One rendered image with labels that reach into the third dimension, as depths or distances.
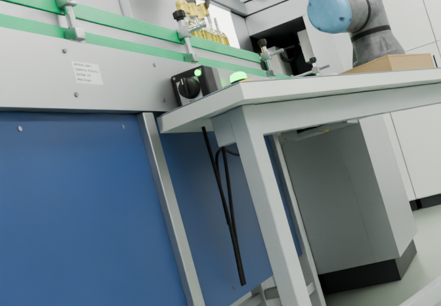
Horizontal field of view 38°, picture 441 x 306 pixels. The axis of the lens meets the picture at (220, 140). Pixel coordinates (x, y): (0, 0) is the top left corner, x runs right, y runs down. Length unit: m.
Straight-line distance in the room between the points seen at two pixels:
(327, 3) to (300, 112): 0.45
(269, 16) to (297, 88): 1.72
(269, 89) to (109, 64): 0.30
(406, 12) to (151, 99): 4.53
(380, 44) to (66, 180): 1.09
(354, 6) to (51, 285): 1.15
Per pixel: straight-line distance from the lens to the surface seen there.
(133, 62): 1.27
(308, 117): 1.40
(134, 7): 1.99
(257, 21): 3.03
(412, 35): 5.64
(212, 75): 1.39
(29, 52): 1.01
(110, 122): 1.16
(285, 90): 1.27
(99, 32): 1.24
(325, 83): 1.41
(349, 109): 1.55
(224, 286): 1.40
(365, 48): 1.85
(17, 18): 1.05
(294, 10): 2.98
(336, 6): 1.73
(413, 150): 5.60
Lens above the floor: 0.56
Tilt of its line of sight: 5 degrees up
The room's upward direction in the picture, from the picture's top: 16 degrees counter-clockwise
